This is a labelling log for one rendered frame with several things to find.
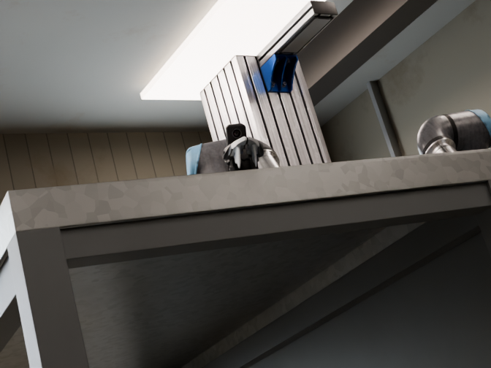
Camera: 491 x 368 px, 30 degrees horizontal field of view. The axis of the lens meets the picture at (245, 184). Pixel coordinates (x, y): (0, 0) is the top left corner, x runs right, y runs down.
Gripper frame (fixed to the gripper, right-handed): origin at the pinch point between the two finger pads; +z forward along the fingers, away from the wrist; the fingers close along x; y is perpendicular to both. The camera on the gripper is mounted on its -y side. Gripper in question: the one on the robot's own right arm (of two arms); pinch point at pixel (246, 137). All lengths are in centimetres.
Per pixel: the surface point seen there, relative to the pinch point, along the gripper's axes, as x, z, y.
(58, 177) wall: 70, -360, -134
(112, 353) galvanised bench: 31, 13, 45
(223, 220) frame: 17, 94, 48
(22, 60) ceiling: 77, -263, -164
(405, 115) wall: -162, -374, -162
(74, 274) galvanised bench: 33, 70, 45
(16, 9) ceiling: 72, -212, -165
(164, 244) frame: 23, 96, 50
